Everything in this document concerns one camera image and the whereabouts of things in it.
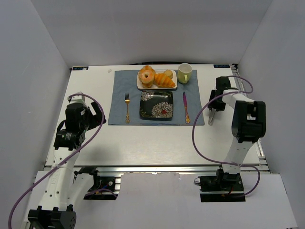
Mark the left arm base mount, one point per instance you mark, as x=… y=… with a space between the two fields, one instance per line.
x=103 y=186

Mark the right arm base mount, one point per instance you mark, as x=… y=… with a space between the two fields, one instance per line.
x=222 y=187

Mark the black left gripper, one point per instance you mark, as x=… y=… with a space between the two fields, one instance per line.
x=96 y=113

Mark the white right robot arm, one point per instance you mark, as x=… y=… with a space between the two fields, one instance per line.
x=248 y=124

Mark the orange ring donut bread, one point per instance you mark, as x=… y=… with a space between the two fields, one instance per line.
x=146 y=78

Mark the orange croissant bread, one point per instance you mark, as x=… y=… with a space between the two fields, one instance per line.
x=162 y=80

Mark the aluminium front table rail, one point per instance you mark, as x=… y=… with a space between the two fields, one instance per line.
x=157 y=169

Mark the purple gold knife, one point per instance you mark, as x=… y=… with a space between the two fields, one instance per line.
x=187 y=119

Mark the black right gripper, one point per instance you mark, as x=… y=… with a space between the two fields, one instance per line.
x=214 y=105

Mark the black floral square plate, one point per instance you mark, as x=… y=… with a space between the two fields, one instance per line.
x=156 y=105

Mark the right blue table sticker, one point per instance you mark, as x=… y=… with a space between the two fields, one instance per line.
x=222 y=66

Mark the blue cloth placemat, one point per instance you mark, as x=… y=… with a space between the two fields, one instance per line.
x=125 y=81

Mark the blue table sticker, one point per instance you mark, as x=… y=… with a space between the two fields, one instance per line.
x=222 y=66
x=80 y=68

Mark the back orange donut bread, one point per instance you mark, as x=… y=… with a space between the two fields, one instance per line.
x=147 y=68

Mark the white rectangular serving tray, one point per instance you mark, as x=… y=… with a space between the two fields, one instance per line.
x=155 y=87

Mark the left blue table sticker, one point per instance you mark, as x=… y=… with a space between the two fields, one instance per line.
x=80 y=68

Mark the small round bread roll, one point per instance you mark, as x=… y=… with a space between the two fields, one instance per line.
x=168 y=73

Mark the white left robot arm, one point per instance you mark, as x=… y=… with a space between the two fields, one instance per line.
x=66 y=189

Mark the aluminium right side rail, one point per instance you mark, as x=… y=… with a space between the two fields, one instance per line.
x=243 y=86

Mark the gold fork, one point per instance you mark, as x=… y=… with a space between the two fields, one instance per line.
x=127 y=101

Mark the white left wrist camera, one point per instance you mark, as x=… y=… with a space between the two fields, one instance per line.
x=79 y=98

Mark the pale yellow mug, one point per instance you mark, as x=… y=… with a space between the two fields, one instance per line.
x=184 y=73

